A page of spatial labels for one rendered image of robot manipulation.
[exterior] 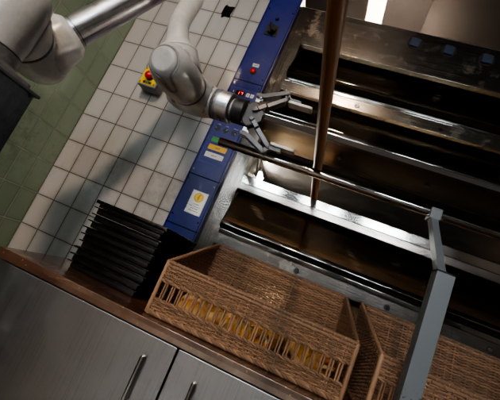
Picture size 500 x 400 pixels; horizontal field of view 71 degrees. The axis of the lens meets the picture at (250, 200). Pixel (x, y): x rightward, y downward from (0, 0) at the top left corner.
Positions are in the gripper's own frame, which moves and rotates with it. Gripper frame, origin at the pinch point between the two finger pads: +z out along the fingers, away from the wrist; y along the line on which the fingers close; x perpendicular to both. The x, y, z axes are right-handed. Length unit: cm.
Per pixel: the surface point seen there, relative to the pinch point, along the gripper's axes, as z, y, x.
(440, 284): 44, 27, 5
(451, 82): 44, -70, -55
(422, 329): 43, 38, 5
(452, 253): 64, 4, -55
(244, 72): -45, -44, -52
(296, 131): -8.6, -18.9, -41.6
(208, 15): -78, -72, -55
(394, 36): 14, -85, -55
